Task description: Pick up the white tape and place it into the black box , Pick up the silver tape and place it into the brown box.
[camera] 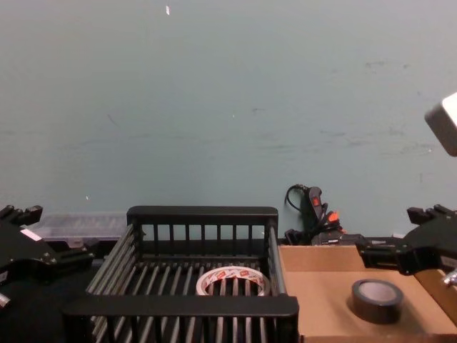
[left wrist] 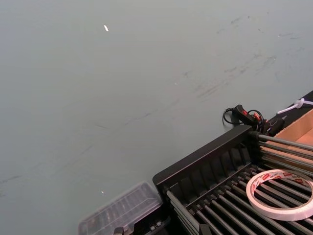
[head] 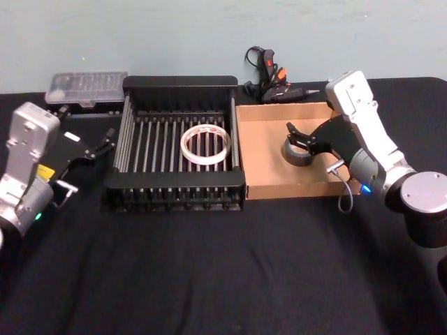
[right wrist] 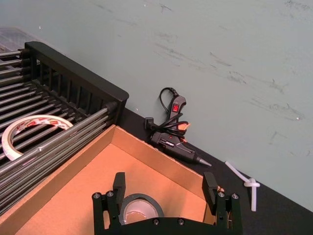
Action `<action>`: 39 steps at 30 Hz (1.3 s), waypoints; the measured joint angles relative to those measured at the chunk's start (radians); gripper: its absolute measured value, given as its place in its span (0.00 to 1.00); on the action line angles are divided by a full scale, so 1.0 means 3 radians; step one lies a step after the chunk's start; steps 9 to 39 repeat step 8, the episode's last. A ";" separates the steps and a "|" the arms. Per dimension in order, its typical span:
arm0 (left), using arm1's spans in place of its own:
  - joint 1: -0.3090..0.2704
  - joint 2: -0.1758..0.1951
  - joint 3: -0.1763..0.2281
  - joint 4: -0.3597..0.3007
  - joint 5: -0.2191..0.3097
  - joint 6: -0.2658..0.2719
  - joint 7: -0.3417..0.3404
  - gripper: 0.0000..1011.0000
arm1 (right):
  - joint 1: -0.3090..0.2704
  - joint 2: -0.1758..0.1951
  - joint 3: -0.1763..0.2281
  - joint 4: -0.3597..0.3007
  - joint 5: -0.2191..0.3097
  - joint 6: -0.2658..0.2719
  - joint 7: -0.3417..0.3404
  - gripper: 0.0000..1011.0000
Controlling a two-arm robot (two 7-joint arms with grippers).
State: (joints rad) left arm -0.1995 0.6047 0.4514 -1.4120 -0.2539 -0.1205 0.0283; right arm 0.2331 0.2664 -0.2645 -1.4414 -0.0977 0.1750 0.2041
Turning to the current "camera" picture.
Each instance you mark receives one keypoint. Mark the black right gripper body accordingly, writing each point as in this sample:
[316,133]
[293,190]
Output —
[432,250]

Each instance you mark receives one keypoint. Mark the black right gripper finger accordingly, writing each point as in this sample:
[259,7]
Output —
[433,215]
[382,253]

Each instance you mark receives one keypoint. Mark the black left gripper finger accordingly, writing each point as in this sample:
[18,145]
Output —
[73,258]
[30,213]

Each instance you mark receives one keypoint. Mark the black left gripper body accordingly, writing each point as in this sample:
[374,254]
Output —
[21,257]

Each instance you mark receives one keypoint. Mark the silver grey tape roll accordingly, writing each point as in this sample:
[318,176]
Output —
[360,303]

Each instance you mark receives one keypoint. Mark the white tape roll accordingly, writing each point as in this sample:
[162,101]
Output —
[205,282]

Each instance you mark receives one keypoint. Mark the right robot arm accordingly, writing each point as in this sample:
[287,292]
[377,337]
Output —
[446,125]

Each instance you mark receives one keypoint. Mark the clear plastic case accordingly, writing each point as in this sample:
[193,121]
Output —
[78,227]

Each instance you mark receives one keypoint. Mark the shallow brown cardboard tray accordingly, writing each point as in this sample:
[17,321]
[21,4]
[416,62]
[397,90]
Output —
[321,286]

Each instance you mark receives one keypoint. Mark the black rack with steel bars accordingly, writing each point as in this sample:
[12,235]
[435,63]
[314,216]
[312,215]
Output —
[178,311]

